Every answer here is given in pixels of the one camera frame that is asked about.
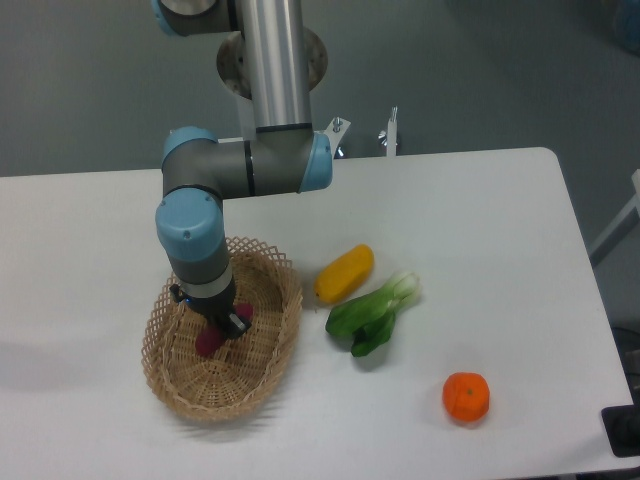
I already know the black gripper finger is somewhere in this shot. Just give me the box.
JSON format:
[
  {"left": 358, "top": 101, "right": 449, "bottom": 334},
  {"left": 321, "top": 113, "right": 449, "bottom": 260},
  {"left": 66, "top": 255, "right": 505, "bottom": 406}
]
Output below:
[{"left": 219, "top": 312, "right": 252, "bottom": 340}]

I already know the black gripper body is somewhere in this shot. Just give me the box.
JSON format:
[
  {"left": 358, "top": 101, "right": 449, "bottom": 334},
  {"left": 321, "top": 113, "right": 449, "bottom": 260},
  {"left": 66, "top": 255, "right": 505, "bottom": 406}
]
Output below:
[{"left": 169, "top": 281, "right": 236, "bottom": 330}]

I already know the purple sweet potato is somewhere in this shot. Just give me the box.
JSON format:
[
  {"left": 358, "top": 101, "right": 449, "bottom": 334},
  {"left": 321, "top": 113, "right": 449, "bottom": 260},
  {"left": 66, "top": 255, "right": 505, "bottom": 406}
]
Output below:
[{"left": 194, "top": 303, "right": 254, "bottom": 357}]

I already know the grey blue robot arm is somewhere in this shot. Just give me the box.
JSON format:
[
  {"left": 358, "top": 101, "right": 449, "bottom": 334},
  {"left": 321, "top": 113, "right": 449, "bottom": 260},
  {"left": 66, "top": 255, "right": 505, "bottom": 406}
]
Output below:
[{"left": 151, "top": 1, "right": 335, "bottom": 340}]

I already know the woven wicker basket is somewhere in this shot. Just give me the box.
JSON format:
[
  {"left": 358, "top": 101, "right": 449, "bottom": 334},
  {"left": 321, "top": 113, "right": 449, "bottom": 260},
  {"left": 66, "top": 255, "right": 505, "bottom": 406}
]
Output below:
[{"left": 141, "top": 237, "right": 303, "bottom": 422}]

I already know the yellow mango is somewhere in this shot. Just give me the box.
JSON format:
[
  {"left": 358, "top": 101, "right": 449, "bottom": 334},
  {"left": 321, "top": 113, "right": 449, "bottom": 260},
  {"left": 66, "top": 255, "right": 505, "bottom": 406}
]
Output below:
[{"left": 314, "top": 244, "right": 375, "bottom": 304}]

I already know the green bok choy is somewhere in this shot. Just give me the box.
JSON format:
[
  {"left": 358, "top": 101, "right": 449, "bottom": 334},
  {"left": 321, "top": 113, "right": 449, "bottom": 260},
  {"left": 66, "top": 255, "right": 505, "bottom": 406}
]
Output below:
[{"left": 325, "top": 271, "right": 421, "bottom": 358}]

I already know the orange tangerine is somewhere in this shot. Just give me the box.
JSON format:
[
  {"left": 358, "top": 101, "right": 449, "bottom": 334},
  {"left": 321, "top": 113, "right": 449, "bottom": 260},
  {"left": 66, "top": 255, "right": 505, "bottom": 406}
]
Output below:
[{"left": 442, "top": 372, "right": 491, "bottom": 423}]

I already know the black device at table edge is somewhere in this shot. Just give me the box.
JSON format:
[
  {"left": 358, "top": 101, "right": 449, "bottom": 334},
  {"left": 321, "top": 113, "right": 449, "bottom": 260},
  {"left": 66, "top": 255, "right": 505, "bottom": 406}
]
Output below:
[{"left": 601, "top": 405, "right": 639, "bottom": 458}]

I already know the white furniture leg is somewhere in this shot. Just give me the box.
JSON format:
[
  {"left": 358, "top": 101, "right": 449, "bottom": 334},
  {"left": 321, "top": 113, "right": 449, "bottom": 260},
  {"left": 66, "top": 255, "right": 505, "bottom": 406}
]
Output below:
[{"left": 588, "top": 170, "right": 639, "bottom": 268}]

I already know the white metal base frame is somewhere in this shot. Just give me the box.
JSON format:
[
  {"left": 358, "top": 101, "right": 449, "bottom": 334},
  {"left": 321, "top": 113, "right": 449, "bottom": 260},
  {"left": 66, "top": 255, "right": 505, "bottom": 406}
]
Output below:
[{"left": 217, "top": 105, "right": 400, "bottom": 159}]

